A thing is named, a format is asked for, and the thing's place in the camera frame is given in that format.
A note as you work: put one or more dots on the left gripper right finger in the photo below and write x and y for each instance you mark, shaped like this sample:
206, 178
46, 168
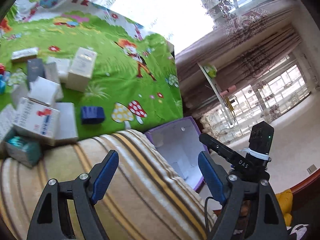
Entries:
266, 220

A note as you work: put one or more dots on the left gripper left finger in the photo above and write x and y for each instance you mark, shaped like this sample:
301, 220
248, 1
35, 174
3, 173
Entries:
51, 218

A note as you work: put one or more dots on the white dental box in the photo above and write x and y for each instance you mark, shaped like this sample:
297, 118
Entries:
24, 54

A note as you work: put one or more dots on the yellow cushion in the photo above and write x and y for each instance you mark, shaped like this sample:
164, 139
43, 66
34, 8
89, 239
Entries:
285, 200

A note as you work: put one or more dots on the purple white storage box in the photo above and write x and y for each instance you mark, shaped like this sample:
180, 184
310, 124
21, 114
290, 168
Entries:
178, 143

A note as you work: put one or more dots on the pink comb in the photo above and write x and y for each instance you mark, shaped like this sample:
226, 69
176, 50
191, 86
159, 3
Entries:
228, 90

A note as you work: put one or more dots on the teal box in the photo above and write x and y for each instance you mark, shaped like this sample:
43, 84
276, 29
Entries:
25, 150

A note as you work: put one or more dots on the white side table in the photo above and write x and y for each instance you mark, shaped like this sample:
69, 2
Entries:
218, 92

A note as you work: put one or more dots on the flat white box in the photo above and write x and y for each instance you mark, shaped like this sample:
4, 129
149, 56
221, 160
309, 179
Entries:
66, 132

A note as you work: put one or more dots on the striped beige cushion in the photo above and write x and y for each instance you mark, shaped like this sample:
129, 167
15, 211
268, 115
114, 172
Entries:
146, 198

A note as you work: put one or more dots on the green tissue pack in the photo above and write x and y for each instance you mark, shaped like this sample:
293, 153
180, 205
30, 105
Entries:
211, 71

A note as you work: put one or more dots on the white box red blue print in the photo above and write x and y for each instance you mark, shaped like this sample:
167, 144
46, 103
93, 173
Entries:
36, 121

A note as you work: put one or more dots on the mauve curtain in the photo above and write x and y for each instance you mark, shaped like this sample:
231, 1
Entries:
241, 50

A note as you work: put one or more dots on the small blue box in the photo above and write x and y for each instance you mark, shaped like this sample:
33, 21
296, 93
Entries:
92, 115

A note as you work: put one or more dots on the white cube box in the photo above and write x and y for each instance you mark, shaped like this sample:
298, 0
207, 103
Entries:
45, 92

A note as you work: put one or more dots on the green cartoon tablecloth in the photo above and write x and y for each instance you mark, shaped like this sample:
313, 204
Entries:
134, 78

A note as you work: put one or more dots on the tall cream box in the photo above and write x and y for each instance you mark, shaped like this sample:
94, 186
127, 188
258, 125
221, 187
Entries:
81, 69

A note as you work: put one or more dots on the dark grey box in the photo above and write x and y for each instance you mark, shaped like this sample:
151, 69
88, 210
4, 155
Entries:
35, 68

